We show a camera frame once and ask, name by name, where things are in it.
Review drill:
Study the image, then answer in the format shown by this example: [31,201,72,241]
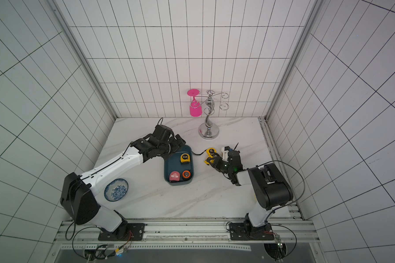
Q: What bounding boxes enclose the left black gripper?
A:
[158,135,186,161]

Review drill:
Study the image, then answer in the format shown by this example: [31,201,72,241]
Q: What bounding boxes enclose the yellow tape measure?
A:
[204,156,215,165]
[192,148,217,157]
[181,153,191,164]

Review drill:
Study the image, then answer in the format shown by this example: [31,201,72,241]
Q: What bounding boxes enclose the teal plastic storage box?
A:
[164,145,194,186]

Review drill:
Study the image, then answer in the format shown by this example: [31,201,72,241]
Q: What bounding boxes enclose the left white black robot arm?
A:
[60,124,185,240]

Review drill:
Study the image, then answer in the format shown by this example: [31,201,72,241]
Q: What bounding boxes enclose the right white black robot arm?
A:
[205,146,296,245]

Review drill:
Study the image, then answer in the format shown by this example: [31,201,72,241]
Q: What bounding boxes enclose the orange black tape measure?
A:
[182,170,193,181]

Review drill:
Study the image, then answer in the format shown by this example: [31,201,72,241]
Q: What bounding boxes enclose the pink tape measure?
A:
[169,171,181,183]

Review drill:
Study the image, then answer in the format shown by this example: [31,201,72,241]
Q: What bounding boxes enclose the chrome glass holder stand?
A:
[198,90,229,140]

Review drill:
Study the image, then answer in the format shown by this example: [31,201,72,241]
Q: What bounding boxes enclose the pink wine glass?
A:
[187,89,203,117]

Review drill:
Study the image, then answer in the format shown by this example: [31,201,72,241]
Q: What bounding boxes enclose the blue white patterned plate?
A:
[104,179,129,202]

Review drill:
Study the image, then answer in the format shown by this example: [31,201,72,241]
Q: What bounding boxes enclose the aluminium mounting rail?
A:
[53,218,320,251]

